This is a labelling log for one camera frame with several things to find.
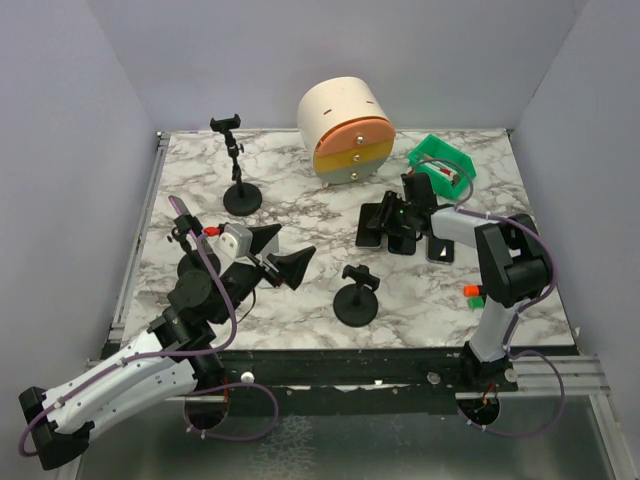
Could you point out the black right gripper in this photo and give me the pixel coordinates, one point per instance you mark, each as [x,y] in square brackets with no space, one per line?
[389,203]

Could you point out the black adjustable phone stand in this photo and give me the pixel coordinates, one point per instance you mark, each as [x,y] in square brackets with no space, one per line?
[241,199]

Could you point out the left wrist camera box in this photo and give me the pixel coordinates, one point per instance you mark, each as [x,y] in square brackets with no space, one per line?
[231,240]

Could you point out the black round-base phone stand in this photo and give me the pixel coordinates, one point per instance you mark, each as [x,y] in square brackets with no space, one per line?
[356,304]

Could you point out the orange highlighter marker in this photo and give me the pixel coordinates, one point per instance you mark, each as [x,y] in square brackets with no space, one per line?
[473,290]

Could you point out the black front mounting rail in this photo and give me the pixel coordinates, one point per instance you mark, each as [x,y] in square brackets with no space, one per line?
[351,382]

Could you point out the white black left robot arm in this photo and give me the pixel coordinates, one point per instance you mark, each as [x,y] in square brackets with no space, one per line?
[177,354]

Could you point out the silver folding phone stand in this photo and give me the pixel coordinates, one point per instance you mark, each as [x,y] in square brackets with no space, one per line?
[272,247]

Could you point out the cream cylindrical drawer organizer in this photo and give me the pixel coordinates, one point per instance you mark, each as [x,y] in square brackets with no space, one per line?
[344,129]

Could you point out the small black phone stand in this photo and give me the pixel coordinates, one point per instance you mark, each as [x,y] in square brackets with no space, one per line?
[187,227]

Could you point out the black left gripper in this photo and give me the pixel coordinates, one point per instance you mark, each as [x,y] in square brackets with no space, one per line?
[291,267]

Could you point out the purple phone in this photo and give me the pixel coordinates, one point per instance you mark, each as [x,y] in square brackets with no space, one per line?
[181,207]

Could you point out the silver phone with dark screen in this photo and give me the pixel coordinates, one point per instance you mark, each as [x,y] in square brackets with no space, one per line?
[368,237]

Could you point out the items inside green bin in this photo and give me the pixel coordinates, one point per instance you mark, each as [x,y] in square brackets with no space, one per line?
[442,169]

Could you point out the green plastic bin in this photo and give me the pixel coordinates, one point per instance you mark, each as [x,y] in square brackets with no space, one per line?
[440,150]

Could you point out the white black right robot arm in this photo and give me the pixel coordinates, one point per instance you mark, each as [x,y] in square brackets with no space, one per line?
[515,267]

